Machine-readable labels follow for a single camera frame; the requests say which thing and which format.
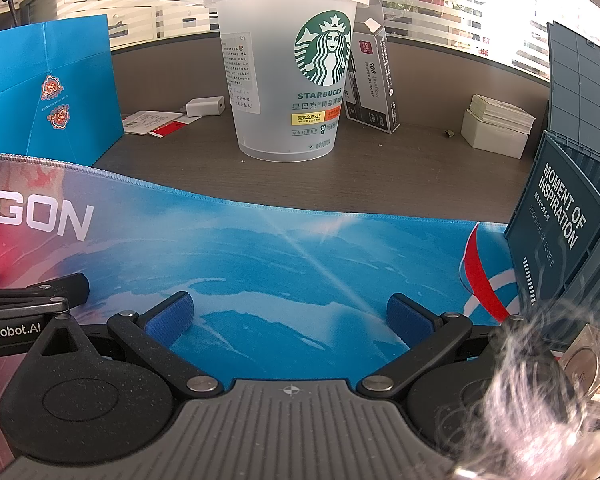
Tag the stack of white cards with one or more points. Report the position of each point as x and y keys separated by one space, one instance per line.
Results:
x=502 y=110

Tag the white rectangular box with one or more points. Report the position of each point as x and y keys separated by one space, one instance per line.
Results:
x=490 y=137

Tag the grey pen box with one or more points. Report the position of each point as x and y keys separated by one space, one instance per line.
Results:
x=375 y=85

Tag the blue paper bag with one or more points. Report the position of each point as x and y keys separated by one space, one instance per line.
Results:
x=40 y=90

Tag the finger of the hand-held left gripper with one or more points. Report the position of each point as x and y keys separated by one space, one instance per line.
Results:
x=55 y=287

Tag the papers with red card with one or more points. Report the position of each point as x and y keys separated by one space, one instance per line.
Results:
x=140 y=121

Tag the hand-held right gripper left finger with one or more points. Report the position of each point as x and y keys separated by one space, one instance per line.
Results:
x=170 y=319

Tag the printed blue red desk mat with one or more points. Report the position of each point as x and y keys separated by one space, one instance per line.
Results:
x=280 y=260

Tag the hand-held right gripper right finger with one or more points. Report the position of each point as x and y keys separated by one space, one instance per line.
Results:
x=405 y=316

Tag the thin black stand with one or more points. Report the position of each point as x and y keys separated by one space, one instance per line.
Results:
x=13 y=5

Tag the teal container-shaped storage box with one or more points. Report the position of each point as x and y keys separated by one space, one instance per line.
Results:
x=555 y=240

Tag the red and white card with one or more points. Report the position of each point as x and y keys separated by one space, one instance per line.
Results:
x=167 y=130

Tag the large frosted plastic cup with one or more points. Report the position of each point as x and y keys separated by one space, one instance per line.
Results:
x=285 y=85

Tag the white charger adapter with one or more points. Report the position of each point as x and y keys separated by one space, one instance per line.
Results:
x=205 y=106

